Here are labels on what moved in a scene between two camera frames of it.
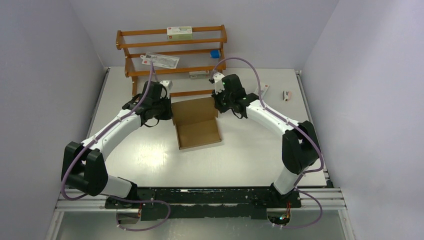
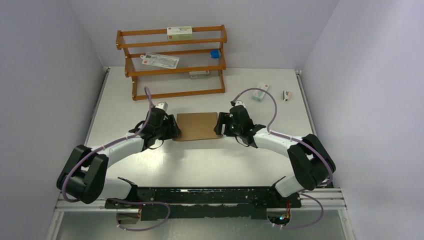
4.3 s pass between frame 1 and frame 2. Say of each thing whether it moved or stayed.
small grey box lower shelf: stayed
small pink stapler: stayed
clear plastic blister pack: stayed
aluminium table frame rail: stayed
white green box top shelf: stayed
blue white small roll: stayed
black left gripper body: moved
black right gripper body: moved
